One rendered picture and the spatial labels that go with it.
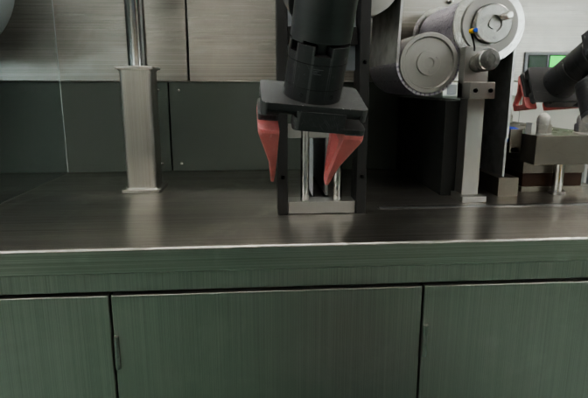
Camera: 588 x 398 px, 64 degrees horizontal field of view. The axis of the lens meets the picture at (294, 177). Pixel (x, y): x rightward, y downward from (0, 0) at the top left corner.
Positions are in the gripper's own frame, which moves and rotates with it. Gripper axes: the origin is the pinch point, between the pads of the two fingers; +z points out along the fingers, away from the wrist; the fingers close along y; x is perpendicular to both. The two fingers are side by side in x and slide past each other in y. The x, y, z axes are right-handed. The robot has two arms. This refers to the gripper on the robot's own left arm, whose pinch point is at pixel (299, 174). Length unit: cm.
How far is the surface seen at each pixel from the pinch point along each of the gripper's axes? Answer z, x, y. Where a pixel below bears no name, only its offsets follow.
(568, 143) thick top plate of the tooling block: 10, -37, -61
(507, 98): 4, -45, -49
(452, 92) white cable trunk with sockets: 81, -287, -158
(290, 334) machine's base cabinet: 34.2, -8.3, -3.7
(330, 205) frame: 21.3, -26.8, -11.1
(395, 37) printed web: -5, -51, -24
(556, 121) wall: 95, -283, -248
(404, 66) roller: 0, -47, -26
